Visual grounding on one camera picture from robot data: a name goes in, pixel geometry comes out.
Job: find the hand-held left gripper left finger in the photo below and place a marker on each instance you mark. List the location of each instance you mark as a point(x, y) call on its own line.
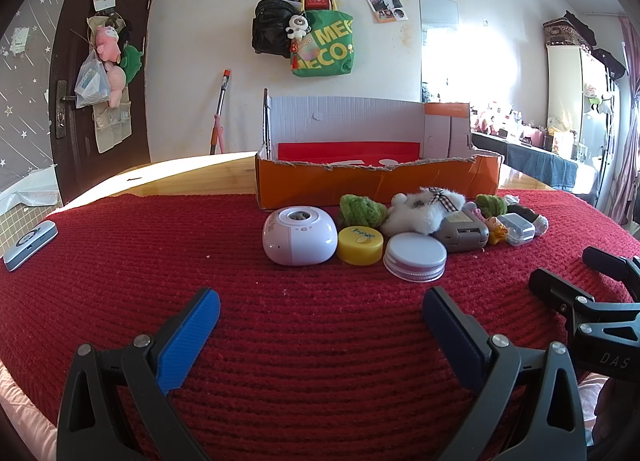
point(190, 336)

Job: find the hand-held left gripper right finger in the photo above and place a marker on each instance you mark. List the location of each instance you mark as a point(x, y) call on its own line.
point(452, 336)

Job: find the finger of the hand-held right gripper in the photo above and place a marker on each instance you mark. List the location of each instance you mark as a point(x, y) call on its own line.
point(555, 288)
point(612, 266)

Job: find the clear plastic small box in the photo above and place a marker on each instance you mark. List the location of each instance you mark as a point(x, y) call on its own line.
point(517, 230)

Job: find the small doll figurine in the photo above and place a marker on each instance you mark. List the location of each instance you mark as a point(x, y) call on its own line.
point(495, 231)

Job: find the black and white cloth roll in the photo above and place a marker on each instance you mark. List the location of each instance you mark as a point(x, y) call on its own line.
point(525, 211)

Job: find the white screw lid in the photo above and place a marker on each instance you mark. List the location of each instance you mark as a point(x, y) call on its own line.
point(415, 253)

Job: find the grey rounded case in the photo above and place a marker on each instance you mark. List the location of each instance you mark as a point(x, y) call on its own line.
point(462, 233)

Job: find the green yarn pom-pom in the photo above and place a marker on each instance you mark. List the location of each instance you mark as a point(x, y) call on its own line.
point(360, 208)
point(490, 203)

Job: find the white plush bear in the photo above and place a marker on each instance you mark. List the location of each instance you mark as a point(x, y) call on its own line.
point(415, 213)

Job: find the yellow round jar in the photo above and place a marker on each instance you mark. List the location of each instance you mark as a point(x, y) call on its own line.
point(360, 246)

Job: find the white round electronic device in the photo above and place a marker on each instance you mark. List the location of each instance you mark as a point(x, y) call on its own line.
point(300, 241)

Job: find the orange cardboard box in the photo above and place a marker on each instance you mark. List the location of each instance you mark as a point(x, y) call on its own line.
point(310, 181)

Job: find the red knitted mat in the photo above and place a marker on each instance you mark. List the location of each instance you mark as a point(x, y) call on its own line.
point(300, 391)

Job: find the pink curtain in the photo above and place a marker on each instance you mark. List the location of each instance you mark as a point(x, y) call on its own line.
point(627, 141)

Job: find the table with dark blue cloth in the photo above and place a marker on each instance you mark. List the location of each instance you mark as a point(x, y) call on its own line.
point(530, 158)

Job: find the clutter of bottles and boxes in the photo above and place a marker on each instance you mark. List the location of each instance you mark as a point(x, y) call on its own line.
point(500, 123)

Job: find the white wardrobe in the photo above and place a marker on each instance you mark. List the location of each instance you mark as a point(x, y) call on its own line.
point(565, 91)

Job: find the blue and white small device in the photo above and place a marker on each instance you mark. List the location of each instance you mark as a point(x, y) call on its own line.
point(30, 243)

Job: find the pink bedsheet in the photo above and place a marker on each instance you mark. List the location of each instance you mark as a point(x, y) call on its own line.
point(20, 416)

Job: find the black bag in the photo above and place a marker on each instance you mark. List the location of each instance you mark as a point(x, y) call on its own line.
point(610, 63)

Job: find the white plastic sheet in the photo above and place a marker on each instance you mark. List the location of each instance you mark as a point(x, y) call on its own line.
point(27, 193)

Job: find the dark brown door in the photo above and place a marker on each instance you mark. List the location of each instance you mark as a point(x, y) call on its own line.
point(75, 151)

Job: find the beige hanging organizer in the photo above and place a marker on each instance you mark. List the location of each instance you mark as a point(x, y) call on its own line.
point(110, 128)

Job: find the mop with orange tip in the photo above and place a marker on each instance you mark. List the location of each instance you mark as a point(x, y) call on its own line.
point(220, 111)

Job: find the patterned suitcase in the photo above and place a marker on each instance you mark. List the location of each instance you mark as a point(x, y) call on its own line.
point(562, 31)

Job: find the pale pink plush toy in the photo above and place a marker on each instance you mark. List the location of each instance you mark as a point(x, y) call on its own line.
point(116, 83)

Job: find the clear plastic bag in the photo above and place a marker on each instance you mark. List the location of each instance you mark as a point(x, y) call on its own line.
point(90, 83)

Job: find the green plush toy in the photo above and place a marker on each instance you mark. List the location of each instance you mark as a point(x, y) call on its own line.
point(131, 61)

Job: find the green tote bag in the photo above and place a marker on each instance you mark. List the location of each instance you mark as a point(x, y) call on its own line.
point(325, 51)

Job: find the black backpack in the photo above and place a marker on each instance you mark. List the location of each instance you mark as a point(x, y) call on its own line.
point(270, 26)

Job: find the wall mirror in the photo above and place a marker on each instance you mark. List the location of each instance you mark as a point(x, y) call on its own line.
point(437, 11)

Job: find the photo wall poster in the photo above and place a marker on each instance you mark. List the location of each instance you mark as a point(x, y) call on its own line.
point(385, 2)

